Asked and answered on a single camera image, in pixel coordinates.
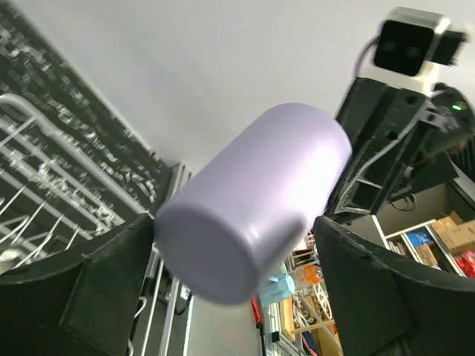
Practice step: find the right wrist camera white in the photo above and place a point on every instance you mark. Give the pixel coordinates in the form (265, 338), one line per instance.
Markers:
(412, 46)

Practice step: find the lilac plastic cup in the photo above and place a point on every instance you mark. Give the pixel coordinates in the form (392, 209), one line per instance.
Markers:
(228, 229)

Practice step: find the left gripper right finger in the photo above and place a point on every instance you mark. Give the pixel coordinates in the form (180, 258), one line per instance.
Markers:
(384, 304)

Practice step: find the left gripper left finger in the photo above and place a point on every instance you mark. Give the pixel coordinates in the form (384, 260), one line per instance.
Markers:
(81, 301)

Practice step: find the black marble pattern mat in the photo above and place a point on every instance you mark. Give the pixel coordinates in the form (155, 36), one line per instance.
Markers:
(30, 68)

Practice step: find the white wire dish rack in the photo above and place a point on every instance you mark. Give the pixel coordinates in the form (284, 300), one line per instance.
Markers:
(61, 186)

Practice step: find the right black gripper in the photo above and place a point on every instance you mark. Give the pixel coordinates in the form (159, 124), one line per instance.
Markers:
(402, 143)

